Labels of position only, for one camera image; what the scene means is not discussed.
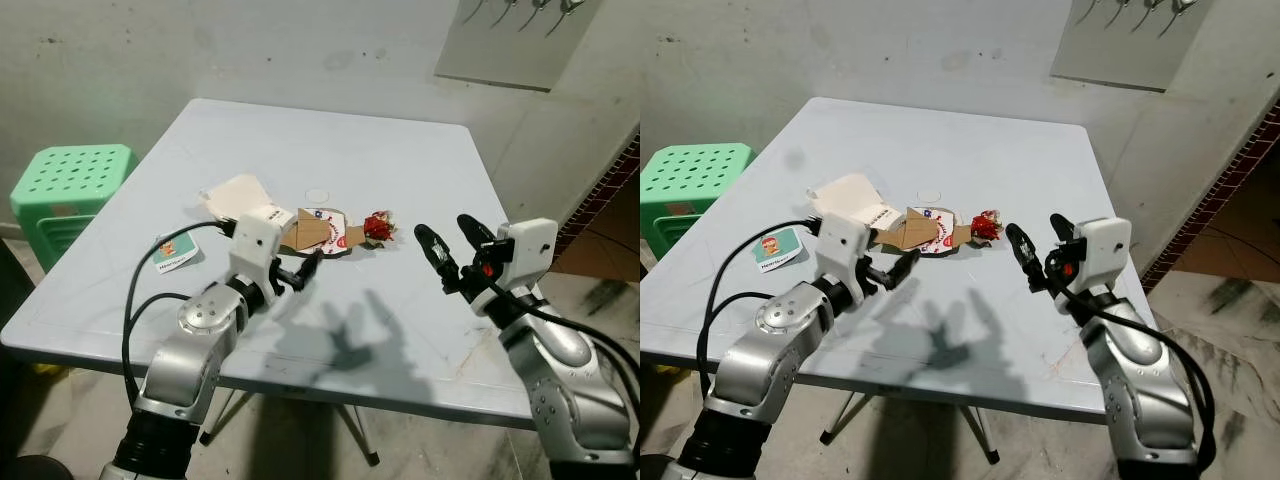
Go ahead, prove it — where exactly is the brown printed paper box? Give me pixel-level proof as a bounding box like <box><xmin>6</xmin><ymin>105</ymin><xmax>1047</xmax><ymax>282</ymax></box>
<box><xmin>878</xmin><ymin>205</ymin><xmax>973</xmax><ymax>256</ymax></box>
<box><xmin>280</xmin><ymin>205</ymin><xmax>367</xmax><ymax>257</ymax></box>

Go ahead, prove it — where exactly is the teal and white card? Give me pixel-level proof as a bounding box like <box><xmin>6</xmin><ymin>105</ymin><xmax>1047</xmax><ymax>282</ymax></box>
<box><xmin>151</xmin><ymin>232</ymin><xmax>202</xmax><ymax>274</ymax></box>
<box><xmin>752</xmin><ymin>227</ymin><xmax>809</xmax><ymax>274</ymax></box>

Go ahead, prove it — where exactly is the grey metal table leg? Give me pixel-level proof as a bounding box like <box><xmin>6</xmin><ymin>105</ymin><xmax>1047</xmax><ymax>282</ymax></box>
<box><xmin>963</xmin><ymin>405</ymin><xmax>1002</xmax><ymax>467</ymax></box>
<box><xmin>199</xmin><ymin>390</ymin><xmax>253</xmax><ymax>447</ymax></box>
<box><xmin>338</xmin><ymin>403</ymin><xmax>382</xmax><ymax>467</ymax></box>
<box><xmin>820</xmin><ymin>392</ymin><xmax>873</xmax><ymax>447</ymax></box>

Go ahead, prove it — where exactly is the green plastic stool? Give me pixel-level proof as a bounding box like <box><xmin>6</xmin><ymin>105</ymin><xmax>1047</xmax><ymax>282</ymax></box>
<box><xmin>640</xmin><ymin>142</ymin><xmax>755</xmax><ymax>263</ymax></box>
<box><xmin>10</xmin><ymin>144</ymin><xmax>138</xmax><ymax>273</ymax></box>

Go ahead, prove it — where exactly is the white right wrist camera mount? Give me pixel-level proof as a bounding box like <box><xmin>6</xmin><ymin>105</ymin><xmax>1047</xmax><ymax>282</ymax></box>
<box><xmin>1075</xmin><ymin>217</ymin><xmax>1133</xmax><ymax>291</ymax></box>
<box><xmin>497</xmin><ymin>218</ymin><xmax>558</xmax><ymax>291</ymax></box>

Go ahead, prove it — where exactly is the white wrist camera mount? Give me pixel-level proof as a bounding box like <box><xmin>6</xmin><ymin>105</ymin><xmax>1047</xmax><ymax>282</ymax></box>
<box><xmin>815</xmin><ymin>212</ymin><xmax>872</xmax><ymax>291</ymax></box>
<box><xmin>497</xmin><ymin>218</ymin><xmax>558</xmax><ymax>291</ymax></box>
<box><xmin>228</xmin><ymin>215</ymin><xmax>282</xmax><ymax>291</ymax></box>
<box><xmin>1075</xmin><ymin>217</ymin><xmax>1133</xmax><ymax>291</ymax></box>

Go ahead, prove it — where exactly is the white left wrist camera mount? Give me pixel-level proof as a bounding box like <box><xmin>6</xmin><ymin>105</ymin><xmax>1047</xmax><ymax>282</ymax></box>
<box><xmin>815</xmin><ymin>212</ymin><xmax>872</xmax><ymax>291</ymax></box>
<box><xmin>228</xmin><ymin>215</ymin><xmax>282</xmax><ymax>291</ymax></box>

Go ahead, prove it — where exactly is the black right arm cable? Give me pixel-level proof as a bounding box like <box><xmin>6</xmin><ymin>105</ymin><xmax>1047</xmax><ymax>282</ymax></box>
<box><xmin>1050</xmin><ymin>265</ymin><xmax>1217</xmax><ymax>471</ymax></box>
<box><xmin>470</xmin><ymin>265</ymin><xmax>641</xmax><ymax>456</ymax></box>

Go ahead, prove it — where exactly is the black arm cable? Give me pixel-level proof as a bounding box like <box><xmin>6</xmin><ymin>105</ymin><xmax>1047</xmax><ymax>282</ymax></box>
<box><xmin>121</xmin><ymin>218</ymin><xmax>237</xmax><ymax>406</ymax></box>
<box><xmin>700</xmin><ymin>218</ymin><xmax>823</xmax><ymax>401</ymax></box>
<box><xmin>470</xmin><ymin>265</ymin><xmax>641</xmax><ymax>456</ymax></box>
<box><xmin>1050</xmin><ymin>265</ymin><xmax>1217</xmax><ymax>471</ymax></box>

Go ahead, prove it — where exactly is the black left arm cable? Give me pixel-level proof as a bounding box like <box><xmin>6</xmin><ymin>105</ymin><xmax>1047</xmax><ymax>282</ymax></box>
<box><xmin>700</xmin><ymin>218</ymin><xmax>823</xmax><ymax>401</ymax></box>
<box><xmin>121</xmin><ymin>218</ymin><xmax>237</xmax><ymax>406</ymax></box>

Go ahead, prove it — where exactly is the grey wall hook panel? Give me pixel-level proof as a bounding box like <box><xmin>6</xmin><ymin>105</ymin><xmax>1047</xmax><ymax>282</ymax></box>
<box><xmin>434</xmin><ymin>0</ymin><xmax>607</xmax><ymax>93</ymax></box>
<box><xmin>1050</xmin><ymin>0</ymin><xmax>1226</xmax><ymax>93</ymax></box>

